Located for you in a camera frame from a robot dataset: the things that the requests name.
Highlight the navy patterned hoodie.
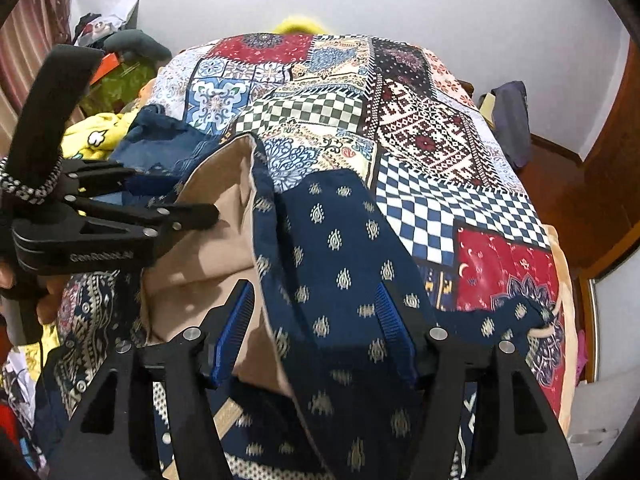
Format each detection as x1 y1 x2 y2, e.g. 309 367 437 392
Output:
47 132 561 480

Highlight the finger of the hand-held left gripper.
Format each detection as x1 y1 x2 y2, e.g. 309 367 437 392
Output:
60 159 138 201
65 199 221 241

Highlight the beige blanket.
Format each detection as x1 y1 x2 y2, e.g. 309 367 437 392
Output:
547 225 582 436

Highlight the patchwork bedspread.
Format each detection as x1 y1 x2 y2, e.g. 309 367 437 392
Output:
147 32 576 441

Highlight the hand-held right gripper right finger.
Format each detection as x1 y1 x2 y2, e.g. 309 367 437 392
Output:
375 280 586 480

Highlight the striped red curtain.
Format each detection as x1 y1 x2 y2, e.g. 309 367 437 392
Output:
0 0 76 136

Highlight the dark grey garment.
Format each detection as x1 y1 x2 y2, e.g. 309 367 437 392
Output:
477 80 533 171

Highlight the orange box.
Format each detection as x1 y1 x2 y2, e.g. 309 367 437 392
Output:
95 55 123 81

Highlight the green table cloth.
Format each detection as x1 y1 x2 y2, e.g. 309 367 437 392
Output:
80 62 161 118

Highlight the black white braided cord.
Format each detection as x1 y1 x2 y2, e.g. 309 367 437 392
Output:
0 157 63 198

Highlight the person's left hand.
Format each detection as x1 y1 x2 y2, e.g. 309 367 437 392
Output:
0 255 68 323

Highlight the white printed cloth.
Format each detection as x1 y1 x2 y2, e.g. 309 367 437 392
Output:
0 350 37 413

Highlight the blue denim garment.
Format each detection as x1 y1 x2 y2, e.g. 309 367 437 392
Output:
107 105 226 196

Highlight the yellow garment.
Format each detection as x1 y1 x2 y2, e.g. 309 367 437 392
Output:
60 110 146 161

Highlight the grey neck pillow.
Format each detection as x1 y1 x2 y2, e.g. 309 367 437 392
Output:
102 29 173 63

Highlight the wooden wardrobe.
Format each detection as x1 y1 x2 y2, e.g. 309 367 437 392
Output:
575 35 640 281

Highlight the white heart-printed sliding door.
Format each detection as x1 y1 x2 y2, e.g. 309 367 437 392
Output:
582 262 640 396

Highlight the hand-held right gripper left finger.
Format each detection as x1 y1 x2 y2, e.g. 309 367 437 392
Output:
47 280 256 480

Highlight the yellow foam ring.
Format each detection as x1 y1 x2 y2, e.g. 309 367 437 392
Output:
272 16 331 36

